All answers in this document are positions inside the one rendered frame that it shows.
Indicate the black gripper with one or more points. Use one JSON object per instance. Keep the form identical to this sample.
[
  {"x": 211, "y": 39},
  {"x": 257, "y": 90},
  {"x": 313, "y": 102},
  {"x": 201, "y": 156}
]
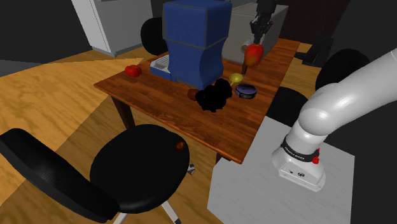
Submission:
[{"x": 266, "y": 6}]

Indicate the red yellow mango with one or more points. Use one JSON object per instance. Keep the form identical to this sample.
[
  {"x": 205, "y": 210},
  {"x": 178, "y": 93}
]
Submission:
[{"x": 253, "y": 55}]

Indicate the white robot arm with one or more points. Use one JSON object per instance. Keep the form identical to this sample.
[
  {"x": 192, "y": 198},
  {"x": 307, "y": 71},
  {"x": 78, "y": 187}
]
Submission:
[{"x": 328, "y": 111}]

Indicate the grey box appliance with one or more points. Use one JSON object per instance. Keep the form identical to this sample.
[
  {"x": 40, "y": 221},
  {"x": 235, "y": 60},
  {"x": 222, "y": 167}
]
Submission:
[{"x": 235, "y": 37}]

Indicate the blue coffee machine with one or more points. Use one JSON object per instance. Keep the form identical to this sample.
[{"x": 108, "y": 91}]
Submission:
[{"x": 195, "y": 40}]

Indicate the dark blue round tin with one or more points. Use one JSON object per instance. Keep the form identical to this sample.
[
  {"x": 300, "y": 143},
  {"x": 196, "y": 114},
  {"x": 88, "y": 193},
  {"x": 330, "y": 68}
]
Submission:
[{"x": 245, "y": 91}]

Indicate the black fuzzy lump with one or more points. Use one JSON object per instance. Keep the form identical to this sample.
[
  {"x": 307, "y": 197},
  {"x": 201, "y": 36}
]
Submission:
[{"x": 215, "y": 96}]

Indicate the brown round ball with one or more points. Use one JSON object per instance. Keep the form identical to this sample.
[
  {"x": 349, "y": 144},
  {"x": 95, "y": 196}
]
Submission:
[{"x": 191, "y": 94}]

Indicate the brown wooden table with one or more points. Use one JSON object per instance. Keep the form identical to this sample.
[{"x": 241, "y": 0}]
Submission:
[{"x": 173, "y": 114}]

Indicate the white cabinet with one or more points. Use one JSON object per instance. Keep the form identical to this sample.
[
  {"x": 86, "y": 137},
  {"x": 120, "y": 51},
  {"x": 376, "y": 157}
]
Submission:
[{"x": 121, "y": 24}]

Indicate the red tomato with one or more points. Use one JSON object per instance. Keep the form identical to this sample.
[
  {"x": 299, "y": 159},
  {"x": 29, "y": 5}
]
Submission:
[{"x": 133, "y": 71}]

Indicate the grey robot stand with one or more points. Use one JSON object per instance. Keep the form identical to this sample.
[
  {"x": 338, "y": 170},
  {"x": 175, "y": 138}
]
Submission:
[{"x": 248, "y": 192}]

